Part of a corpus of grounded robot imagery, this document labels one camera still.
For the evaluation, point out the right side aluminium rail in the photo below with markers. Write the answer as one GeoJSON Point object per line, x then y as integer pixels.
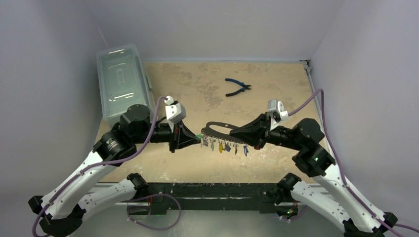
{"type": "Point", "coordinates": [317, 100]}

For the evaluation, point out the translucent plastic storage box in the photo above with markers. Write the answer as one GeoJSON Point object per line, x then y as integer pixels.
{"type": "Point", "coordinates": [123, 82]}

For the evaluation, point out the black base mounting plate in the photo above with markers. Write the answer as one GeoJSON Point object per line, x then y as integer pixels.
{"type": "Point", "coordinates": [262, 197]}

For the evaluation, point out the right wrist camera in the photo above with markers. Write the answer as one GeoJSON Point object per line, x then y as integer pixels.
{"type": "Point", "coordinates": [276, 111]}

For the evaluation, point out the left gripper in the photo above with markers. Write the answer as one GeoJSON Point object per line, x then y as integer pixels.
{"type": "Point", "coordinates": [181, 137]}

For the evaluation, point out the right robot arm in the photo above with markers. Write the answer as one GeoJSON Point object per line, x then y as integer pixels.
{"type": "Point", "coordinates": [347, 208]}

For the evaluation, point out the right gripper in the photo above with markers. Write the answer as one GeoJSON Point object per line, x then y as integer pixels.
{"type": "Point", "coordinates": [264, 131]}

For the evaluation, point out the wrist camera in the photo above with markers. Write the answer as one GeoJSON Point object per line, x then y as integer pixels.
{"type": "Point", "coordinates": [276, 111]}
{"type": "Point", "coordinates": [175, 111]}

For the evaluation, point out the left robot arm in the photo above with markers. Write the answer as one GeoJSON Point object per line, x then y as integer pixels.
{"type": "Point", "coordinates": [64, 209]}

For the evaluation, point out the metal keyring plate with keys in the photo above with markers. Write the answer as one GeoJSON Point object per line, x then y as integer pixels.
{"type": "Point", "coordinates": [226, 143]}

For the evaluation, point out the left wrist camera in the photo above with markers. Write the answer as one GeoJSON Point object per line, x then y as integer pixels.
{"type": "Point", "coordinates": [175, 111]}

